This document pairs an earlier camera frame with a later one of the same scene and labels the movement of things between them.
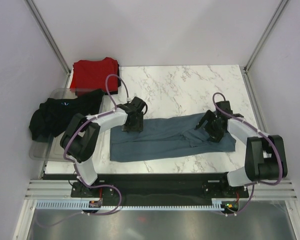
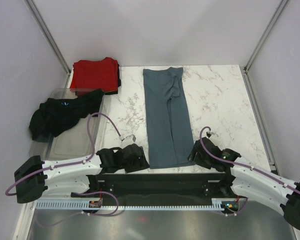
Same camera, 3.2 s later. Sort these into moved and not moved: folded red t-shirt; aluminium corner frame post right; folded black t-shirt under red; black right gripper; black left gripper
Moved: black right gripper; black left gripper
Not moved: folded red t-shirt; folded black t-shirt under red; aluminium corner frame post right
